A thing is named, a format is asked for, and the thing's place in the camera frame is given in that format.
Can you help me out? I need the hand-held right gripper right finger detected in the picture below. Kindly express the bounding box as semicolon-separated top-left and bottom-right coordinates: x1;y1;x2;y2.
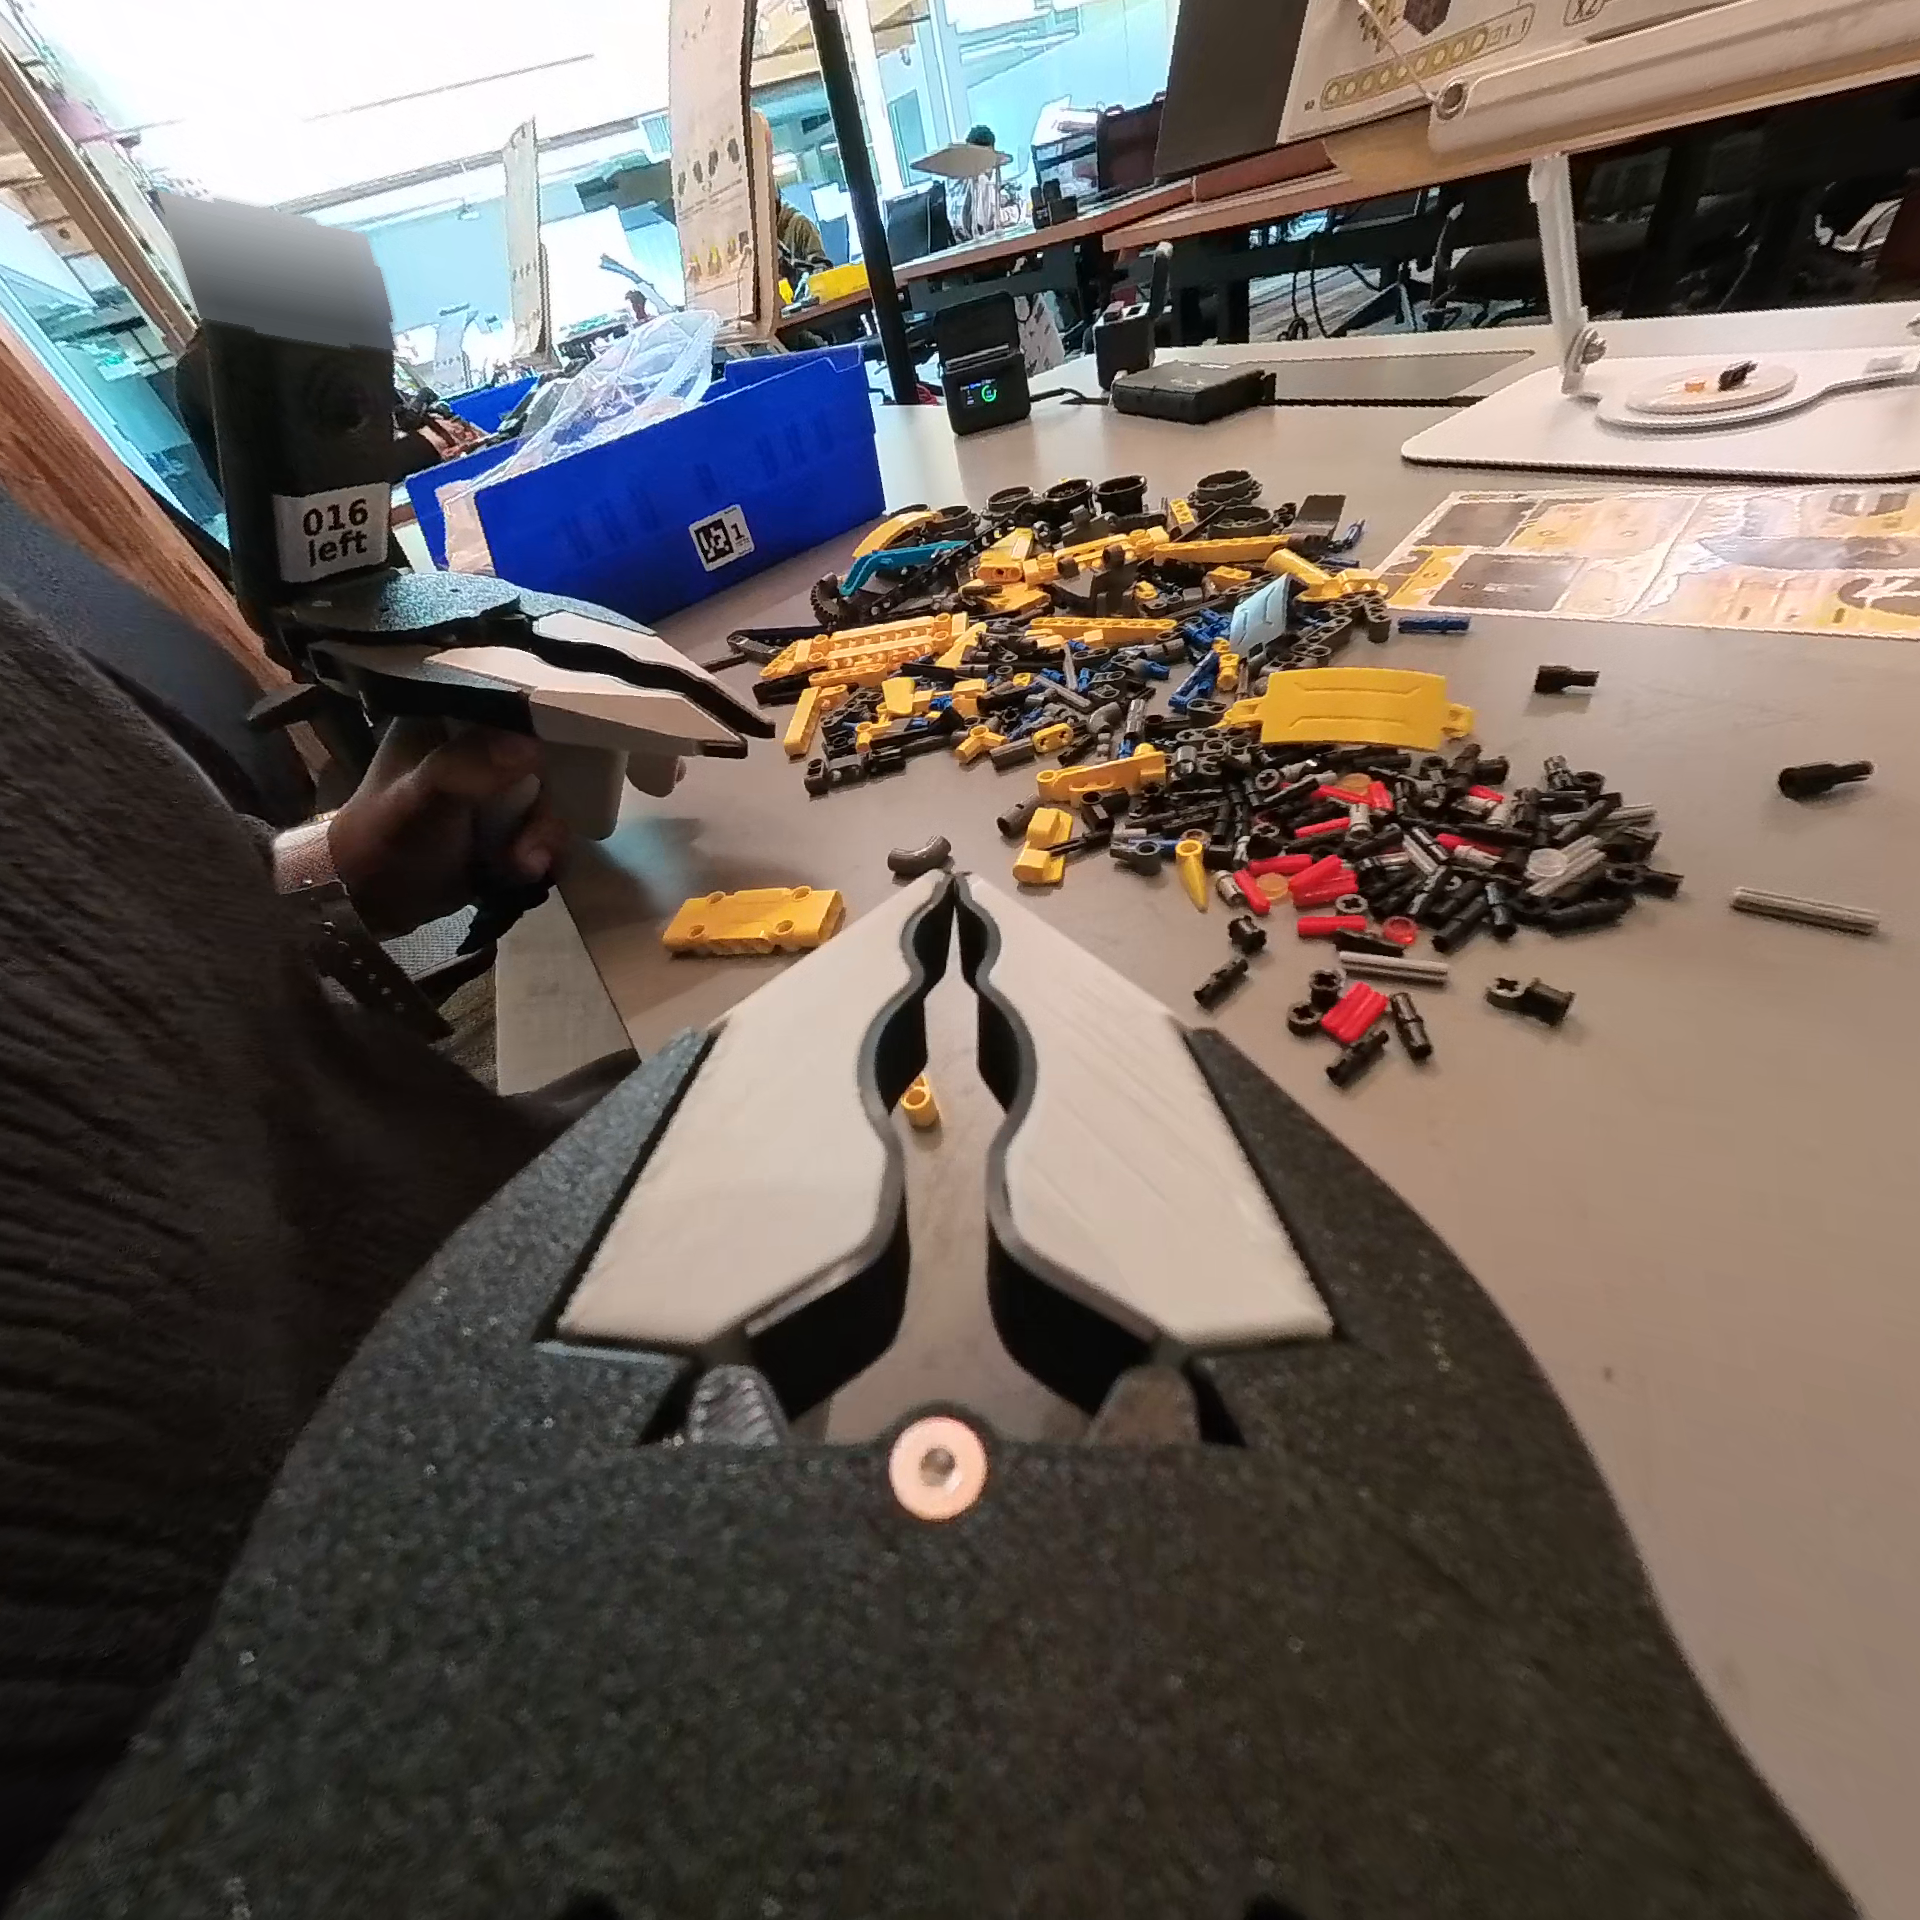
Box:
957;872;1338;1445

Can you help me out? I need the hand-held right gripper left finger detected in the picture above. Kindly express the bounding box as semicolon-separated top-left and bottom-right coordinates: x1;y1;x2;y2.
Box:
550;872;961;1445

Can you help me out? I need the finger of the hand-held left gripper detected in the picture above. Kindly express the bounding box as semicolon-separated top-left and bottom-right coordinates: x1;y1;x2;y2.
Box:
426;644;752;758
450;590;780;741

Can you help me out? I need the pile of plastic building pieces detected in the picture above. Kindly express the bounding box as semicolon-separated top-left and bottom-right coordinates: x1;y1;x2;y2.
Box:
727;468;1689;1088

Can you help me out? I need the person's left forearm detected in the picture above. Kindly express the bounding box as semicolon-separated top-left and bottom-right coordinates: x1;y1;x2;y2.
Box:
0;586;646;1907

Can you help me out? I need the person's left hand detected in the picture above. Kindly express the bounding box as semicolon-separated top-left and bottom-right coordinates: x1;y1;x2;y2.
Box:
327;722;570;941

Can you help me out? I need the blue plastic bin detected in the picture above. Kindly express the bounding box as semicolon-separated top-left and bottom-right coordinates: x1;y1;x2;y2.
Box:
405;342;887;624

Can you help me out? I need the yellow flat panel piece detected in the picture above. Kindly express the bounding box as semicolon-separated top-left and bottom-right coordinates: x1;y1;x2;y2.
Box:
663;888;845;960

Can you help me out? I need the clear plastic bag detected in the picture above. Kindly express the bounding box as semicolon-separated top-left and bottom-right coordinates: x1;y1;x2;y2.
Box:
526;306;725;452

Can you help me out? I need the black device with green display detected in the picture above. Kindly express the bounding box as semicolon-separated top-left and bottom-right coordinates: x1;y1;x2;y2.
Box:
940;293;1031;437

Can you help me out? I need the black pole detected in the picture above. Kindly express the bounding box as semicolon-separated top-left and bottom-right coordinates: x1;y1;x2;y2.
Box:
806;0;920;406

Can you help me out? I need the cardboard sign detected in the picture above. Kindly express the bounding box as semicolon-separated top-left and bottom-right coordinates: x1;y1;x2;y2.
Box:
666;0;781;324

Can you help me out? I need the black power adapter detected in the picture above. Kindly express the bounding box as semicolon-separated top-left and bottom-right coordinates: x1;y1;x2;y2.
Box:
1111;358;1277;422

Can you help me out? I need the grey axle rod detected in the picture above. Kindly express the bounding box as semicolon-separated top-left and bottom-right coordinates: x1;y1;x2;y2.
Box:
1732;888;1884;938

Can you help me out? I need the wooden background desk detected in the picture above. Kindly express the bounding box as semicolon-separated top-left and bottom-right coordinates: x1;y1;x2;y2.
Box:
1101;30;1920;260

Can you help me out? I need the yellow sticker sheet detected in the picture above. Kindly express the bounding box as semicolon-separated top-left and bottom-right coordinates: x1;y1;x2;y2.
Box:
1376;486;1920;635

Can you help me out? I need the dark laptop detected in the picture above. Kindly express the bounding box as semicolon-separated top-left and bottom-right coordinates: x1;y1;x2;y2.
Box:
1152;0;1326;184

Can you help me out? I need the white book stand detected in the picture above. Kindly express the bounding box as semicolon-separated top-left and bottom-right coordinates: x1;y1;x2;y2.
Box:
1401;30;1920;484

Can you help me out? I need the building instruction booklet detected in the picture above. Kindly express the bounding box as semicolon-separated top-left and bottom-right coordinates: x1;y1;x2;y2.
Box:
1281;0;1920;144

